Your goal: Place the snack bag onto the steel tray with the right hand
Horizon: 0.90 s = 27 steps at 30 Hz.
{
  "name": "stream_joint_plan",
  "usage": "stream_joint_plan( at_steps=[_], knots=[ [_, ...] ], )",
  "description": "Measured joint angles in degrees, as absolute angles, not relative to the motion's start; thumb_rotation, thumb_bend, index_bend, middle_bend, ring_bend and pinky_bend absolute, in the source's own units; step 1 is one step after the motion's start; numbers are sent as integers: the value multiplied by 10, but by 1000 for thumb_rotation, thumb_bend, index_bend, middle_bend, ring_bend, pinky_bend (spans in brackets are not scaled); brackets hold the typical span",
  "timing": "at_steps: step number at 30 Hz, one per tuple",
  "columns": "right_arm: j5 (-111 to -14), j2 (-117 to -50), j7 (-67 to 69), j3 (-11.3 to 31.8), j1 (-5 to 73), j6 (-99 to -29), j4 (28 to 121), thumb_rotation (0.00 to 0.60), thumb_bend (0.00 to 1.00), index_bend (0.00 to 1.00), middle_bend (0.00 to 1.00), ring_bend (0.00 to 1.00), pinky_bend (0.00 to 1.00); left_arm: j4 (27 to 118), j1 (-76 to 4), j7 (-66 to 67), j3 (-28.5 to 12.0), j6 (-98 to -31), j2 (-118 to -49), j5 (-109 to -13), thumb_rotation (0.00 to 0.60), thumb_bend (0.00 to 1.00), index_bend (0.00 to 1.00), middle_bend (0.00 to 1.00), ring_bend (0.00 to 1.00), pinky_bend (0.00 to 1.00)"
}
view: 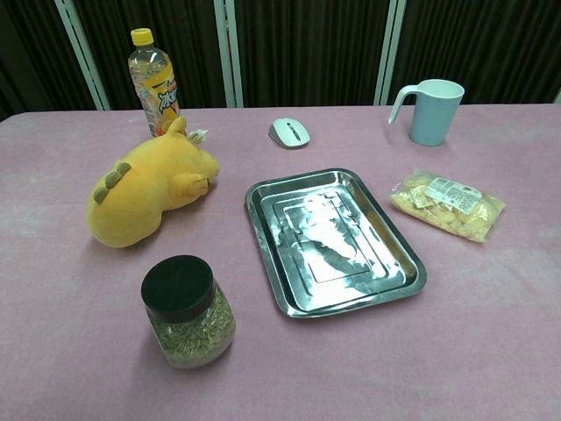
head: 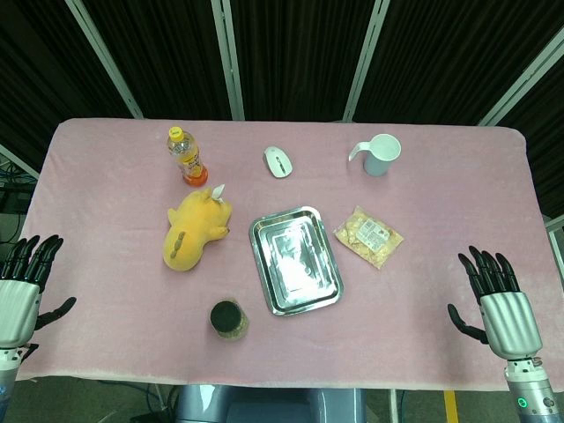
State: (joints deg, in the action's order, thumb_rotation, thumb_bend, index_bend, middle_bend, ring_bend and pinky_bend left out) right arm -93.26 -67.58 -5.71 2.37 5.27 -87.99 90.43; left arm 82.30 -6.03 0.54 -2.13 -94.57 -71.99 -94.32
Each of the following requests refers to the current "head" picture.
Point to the clear snack bag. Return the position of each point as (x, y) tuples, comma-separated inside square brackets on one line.
[(369, 235)]

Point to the pink tablecloth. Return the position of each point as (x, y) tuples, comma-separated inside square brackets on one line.
[(110, 273)]

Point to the stainless steel tray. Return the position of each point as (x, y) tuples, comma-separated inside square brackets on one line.
[(295, 260)]

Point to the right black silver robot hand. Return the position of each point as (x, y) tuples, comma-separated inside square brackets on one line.
[(511, 321)]

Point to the grey metal frame post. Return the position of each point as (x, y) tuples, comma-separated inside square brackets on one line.
[(524, 75), (17, 161), (106, 61), (365, 61), (554, 229), (229, 61)]

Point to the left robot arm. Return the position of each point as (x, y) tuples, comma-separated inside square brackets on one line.
[(6, 379)]

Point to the orange drink bottle yellow cap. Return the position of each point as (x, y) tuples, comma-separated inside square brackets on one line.
[(188, 158)]

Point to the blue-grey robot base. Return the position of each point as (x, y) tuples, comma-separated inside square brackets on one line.
[(269, 405)]

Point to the white computer mouse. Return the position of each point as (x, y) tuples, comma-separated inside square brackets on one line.
[(278, 162)]

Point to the yellow plush toy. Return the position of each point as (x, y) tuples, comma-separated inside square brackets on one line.
[(194, 229)]

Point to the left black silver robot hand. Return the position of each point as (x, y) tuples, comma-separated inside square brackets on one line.
[(17, 308)]

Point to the jar with dark lid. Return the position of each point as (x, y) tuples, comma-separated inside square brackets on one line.
[(227, 318)]

